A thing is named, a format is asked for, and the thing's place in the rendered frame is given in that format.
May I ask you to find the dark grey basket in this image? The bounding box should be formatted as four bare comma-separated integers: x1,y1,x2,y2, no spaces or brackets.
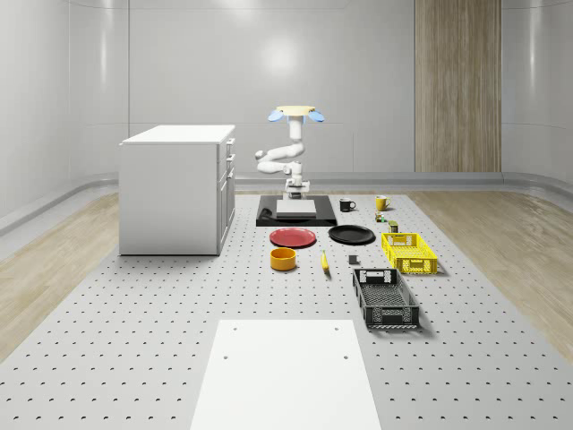
351,267,422,331

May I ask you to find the white cabinet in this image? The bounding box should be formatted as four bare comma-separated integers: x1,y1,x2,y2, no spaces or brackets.
119,125,237,257

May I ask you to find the black plate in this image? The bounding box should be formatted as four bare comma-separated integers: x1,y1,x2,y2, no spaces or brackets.
328,224,377,246

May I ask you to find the red plate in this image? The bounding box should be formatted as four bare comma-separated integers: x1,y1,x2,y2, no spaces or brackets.
269,227,318,248

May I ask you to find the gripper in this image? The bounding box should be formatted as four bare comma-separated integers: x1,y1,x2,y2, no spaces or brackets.
282,177,312,201

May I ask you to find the yellow basket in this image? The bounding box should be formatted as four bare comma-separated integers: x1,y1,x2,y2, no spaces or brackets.
381,231,440,275

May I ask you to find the drone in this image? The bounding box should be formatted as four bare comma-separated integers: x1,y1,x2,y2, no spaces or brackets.
267,105,326,124

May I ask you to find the yellow bowl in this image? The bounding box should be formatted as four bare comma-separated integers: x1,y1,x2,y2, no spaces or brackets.
269,247,298,272

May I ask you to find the black stove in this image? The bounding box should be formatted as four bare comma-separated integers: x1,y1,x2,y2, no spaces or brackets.
255,193,338,228

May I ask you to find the white board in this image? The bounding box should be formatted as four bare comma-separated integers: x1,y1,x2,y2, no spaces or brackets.
189,319,383,430

